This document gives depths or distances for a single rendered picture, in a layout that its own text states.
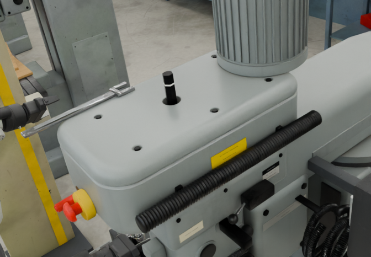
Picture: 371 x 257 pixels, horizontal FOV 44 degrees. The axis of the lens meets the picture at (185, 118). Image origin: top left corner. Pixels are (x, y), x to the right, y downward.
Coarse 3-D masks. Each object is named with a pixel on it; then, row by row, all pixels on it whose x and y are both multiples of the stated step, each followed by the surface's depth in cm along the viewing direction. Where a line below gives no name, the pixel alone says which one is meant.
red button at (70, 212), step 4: (64, 204) 86; (68, 204) 85; (76, 204) 87; (64, 208) 85; (68, 208) 85; (72, 208) 86; (76, 208) 86; (80, 208) 86; (64, 212) 86; (68, 212) 85; (72, 212) 85; (76, 212) 86; (80, 212) 87; (68, 216) 85; (72, 216) 85; (68, 220) 86; (72, 220) 85; (76, 220) 86
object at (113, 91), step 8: (112, 88) 97; (120, 88) 98; (128, 88) 96; (104, 96) 94; (112, 96) 95; (120, 96) 95; (88, 104) 92; (96, 104) 93; (64, 112) 91; (72, 112) 90; (80, 112) 91; (48, 120) 89; (56, 120) 89; (32, 128) 87; (40, 128) 87; (24, 136) 85
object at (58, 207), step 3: (66, 198) 98; (69, 198) 97; (72, 198) 97; (60, 201) 97; (63, 201) 97; (66, 201) 97; (69, 201) 97; (72, 201) 97; (57, 204) 96; (60, 204) 96; (63, 204) 96; (69, 204) 97; (72, 204) 97; (54, 207) 97; (57, 207) 96; (60, 207) 96; (57, 210) 96; (60, 210) 96
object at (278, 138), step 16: (288, 128) 93; (304, 128) 94; (256, 144) 90; (272, 144) 90; (240, 160) 86; (256, 160) 88; (208, 176) 83; (224, 176) 84; (176, 192) 81; (192, 192) 81; (208, 192) 83; (160, 208) 78; (176, 208) 79; (144, 224) 76
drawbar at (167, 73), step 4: (164, 72) 88; (168, 72) 88; (164, 76) 87; (168, 76) 87; (172, 76) 88; (164, 80) 88; (168, 80) 88; (172, 80) 88; (168, 84) 88; (168, 88) 89; (172, 88) 89; (168, 92) 89; (172, 92) 89; (168, 96) 90; (172, 96) 90; (168, 100) 90; (172, 100) 90; (176, 100) 91; (168, 104) 91; (172, 104) 91
